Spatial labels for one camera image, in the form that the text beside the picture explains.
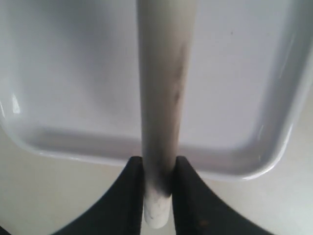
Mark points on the white rectangular plastic tray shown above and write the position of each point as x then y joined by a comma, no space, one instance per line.
218,81

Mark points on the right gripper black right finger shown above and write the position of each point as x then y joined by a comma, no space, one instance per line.
199,211

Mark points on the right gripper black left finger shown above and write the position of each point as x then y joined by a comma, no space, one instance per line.
118,211

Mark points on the wooden drumstick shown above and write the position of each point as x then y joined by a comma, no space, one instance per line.
165,29

